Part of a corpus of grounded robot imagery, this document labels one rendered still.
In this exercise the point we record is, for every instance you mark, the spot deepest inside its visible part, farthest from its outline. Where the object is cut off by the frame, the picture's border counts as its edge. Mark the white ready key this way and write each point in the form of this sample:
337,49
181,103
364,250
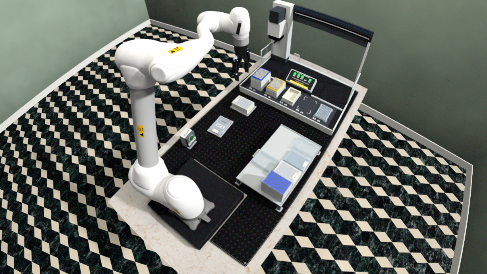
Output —
188,138

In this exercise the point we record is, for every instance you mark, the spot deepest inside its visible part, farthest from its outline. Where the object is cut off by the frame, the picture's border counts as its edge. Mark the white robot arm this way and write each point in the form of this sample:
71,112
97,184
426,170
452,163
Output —
144,62

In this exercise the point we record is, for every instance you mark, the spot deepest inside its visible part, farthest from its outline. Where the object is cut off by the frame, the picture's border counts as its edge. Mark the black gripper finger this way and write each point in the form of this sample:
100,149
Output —
247,59
236,66

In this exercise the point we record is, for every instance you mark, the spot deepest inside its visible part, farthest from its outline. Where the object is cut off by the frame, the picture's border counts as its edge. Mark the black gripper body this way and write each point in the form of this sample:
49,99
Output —
240,51

